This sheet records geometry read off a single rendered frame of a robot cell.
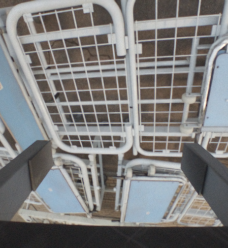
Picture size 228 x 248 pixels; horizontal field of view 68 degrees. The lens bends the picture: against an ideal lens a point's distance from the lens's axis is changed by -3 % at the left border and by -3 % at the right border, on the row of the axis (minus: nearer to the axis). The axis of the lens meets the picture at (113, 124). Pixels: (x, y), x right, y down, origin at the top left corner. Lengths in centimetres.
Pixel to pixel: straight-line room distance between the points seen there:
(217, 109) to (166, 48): 61
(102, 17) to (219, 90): 85
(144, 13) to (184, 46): 34
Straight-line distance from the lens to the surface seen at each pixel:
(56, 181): 155
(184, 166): 17
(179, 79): 142
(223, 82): 85
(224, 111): 92
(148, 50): 132
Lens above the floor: 127
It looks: 50 degrees down
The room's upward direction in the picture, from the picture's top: 166 degrees counter-clockwise
